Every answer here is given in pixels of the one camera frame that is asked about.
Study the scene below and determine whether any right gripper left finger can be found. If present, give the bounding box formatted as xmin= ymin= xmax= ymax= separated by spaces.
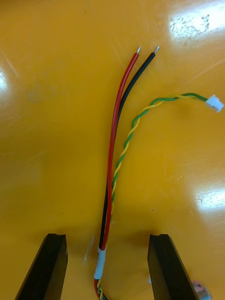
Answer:
xmin=14 ymin=233 xmax=69 ymax=300

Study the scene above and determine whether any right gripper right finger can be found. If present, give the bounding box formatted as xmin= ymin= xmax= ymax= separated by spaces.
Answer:
xmin=147 ymin=233 xmax=200 ymax=300

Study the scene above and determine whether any yellow-orange plastic bin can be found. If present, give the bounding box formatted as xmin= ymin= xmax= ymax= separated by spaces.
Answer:
xmin=0 ymin=0 xmax=225 ymax=300

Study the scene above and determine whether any red black green-yellow wire harness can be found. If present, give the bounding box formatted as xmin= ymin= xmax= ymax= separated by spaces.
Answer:
xmin=93 ymin=45 xmax=225 ymax=300

